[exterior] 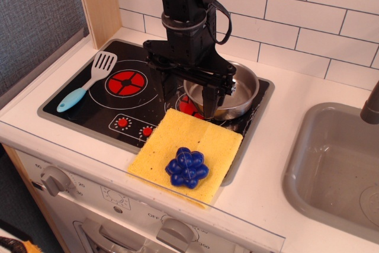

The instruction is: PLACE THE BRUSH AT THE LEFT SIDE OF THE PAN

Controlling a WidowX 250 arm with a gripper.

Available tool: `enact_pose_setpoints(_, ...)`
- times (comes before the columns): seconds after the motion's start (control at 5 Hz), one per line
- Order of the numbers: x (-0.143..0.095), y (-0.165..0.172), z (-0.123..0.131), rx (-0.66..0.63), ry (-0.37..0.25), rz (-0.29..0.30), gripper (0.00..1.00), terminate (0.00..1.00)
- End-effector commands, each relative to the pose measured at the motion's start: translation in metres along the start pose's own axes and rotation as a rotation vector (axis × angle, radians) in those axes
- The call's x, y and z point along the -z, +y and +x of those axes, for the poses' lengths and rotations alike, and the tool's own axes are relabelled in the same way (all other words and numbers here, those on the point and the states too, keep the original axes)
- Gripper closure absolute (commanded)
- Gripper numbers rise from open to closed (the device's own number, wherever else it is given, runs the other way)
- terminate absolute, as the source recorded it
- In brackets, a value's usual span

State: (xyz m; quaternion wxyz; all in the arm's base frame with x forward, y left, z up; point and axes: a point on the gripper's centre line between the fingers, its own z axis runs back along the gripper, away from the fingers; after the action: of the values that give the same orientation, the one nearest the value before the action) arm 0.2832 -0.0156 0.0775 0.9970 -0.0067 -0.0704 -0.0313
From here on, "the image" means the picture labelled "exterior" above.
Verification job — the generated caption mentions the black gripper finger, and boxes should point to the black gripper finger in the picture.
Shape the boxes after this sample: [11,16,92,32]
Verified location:
[161,71,178,101]
[202,84,226,119]

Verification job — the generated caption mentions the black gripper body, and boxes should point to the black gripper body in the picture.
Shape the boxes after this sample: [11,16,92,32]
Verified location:
[143,12,236,96]

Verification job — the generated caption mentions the white spatula blue handle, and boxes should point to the white spatula blue handle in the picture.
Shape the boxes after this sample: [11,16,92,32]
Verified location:
[56,51,117,113]

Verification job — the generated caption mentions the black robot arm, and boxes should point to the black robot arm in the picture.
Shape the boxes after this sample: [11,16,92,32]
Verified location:
[143,0,236,119]

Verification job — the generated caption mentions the stainless steel pot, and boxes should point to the stainless steel pot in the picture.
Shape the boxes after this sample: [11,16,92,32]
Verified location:
[184,62,260,120]

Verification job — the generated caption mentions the yellow cloth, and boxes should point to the yellow cloth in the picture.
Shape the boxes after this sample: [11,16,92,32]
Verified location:
[127,108,243,207]

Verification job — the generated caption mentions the black toy stove top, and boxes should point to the black toy stove top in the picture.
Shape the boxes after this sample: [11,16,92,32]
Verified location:
[37,39,275,187]

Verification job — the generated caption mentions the blue plastic grapes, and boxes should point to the blue plastic grapes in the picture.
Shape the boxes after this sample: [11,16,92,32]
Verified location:
[165,147,210,189]

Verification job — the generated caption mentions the grey sink basin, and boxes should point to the grey sink basin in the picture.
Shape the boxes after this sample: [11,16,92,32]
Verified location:
[282,103,378,243]

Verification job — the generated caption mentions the grey oven knob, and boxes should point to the grey oven knob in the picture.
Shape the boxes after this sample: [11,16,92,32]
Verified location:
[156,219,195,252]

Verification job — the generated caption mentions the grey timer knob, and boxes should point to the grey timer knob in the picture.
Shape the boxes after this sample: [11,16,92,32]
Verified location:
[41,166,71,197]

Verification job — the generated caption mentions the grey faucet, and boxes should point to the grey faucet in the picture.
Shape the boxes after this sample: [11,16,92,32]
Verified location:
[360,82,379,124]

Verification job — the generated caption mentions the yellow black object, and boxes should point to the yellow black object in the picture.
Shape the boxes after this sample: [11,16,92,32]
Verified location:
[1,236,42,253]

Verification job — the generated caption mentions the wooden post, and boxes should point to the wooden post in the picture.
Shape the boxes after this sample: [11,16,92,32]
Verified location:
[82,0,122,50]

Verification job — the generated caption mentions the grey oven door handle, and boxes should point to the grey oven door handle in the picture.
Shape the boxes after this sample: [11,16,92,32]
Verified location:
[81,219,170,252]

